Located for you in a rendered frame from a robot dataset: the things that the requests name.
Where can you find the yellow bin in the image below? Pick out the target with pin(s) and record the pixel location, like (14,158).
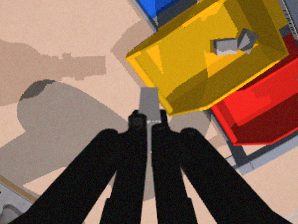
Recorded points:
(189,76)

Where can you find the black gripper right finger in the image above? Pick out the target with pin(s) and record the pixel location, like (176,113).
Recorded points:
(226,195)

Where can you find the dark grey metal shelf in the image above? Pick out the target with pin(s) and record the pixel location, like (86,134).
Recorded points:
(159,13)

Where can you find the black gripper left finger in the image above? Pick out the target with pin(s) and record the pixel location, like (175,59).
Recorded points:
(70,198)

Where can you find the red bin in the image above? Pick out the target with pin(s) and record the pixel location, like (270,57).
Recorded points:
(269,111)

